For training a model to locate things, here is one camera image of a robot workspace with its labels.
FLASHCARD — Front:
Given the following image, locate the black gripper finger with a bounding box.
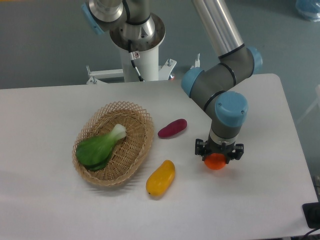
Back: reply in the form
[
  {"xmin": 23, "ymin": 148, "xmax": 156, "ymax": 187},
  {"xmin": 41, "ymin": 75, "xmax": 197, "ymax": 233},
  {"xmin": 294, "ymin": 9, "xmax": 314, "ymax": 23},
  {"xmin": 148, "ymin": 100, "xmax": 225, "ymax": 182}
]
[
  {"xmin": 226, "ymin": 143, "xmax": 244, "ymax": 164},
  {"xmin": 194, "ymin": 138, "xmax": 209, "ymax": 161}
]

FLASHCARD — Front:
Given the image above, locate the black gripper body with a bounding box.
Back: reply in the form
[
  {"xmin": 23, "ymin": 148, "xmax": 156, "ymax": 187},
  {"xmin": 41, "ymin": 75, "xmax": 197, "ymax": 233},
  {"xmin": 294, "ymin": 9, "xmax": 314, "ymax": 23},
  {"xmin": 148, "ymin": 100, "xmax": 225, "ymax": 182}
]
[{"xmin": 206, "ymin": 138, "xmax": 235, "ymax": 157}]

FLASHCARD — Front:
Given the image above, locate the orange fruit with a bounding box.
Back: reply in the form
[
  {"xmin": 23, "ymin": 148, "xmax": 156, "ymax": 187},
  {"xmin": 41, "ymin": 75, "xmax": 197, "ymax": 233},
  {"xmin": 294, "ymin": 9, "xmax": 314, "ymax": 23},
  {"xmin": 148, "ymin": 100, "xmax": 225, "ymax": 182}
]
[{"xmin": 204, "ymin": 153, "xmax": 227, "ymax": 170}]

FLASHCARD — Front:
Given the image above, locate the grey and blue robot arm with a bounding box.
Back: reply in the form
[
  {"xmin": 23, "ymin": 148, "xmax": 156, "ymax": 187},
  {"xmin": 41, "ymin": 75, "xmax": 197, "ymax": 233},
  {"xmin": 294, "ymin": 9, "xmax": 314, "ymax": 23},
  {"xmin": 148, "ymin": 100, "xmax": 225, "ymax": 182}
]
[{"xmin": 81, "ymin": 0, "xmax": 263, "ymax": 162}]

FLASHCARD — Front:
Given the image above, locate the purple sweet potato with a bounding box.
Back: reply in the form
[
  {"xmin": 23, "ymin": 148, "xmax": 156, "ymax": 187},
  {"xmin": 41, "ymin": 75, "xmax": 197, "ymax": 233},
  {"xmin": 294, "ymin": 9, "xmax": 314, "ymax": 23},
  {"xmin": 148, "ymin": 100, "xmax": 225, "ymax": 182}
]
[{"xmin": 157, "ymin": 118, "xmax": 188, "ymax": 139}]

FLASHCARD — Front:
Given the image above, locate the yellow mango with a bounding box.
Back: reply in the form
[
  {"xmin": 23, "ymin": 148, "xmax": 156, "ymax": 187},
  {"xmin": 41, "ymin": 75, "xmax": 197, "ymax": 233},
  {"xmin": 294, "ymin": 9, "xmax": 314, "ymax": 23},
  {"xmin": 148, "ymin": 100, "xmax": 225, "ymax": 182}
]
[{"xmin": 145, "ymin": 159, "xmax": 176, "ymax": 197}]

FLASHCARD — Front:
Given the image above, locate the woven wicker basket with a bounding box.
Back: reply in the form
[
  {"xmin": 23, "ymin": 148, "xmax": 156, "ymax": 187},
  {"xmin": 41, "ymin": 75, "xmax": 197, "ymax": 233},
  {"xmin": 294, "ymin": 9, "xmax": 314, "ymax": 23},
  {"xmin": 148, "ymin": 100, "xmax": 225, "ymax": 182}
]
[{"xmin": 72, "ymin": 101, "xmax": 154, "ymax": 187}]

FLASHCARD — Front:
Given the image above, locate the black device at table edge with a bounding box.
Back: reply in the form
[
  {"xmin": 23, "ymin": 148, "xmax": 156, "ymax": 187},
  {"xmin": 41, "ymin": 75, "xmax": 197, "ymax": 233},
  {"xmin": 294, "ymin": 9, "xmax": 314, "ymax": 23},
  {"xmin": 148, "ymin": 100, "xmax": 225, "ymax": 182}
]
[{"xmin": 302, "ymin": 202, "xmax": 320, "ymax": 229}]

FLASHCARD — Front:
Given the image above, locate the green bok choy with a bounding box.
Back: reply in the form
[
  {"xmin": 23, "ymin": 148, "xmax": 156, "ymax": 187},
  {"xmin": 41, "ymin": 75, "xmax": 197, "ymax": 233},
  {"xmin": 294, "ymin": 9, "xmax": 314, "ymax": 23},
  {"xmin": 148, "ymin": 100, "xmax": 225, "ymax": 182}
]
[{"xmin": 75, "ymin": 124, "xmax": 127, "ymax": 172}]

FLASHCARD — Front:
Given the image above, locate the blue bag in corner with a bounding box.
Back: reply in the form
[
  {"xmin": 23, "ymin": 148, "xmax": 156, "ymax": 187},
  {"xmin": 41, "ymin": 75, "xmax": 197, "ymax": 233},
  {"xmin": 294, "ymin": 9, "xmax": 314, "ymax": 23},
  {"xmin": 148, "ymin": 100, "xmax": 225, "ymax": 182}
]
[{"xmin": 295, "ymin": 0, "xmax": 320, "ymax": 22}]

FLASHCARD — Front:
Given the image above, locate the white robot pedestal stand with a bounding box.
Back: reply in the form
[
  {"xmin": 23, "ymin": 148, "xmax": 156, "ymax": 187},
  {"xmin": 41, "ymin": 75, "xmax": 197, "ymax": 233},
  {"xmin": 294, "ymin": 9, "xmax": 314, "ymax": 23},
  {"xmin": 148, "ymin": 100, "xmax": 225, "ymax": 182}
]
[{"xmin": 85, "ymin": 17, "xmax": 203, "ymax": 85}]

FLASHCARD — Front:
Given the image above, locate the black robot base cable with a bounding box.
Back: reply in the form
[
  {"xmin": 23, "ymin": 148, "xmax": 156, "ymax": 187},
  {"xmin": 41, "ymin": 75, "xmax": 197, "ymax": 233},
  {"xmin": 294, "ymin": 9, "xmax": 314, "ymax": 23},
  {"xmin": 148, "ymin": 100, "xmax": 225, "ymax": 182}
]
[{"xmin": 127, "ymin": 39, "xmax": 145, "ymax": 82}]

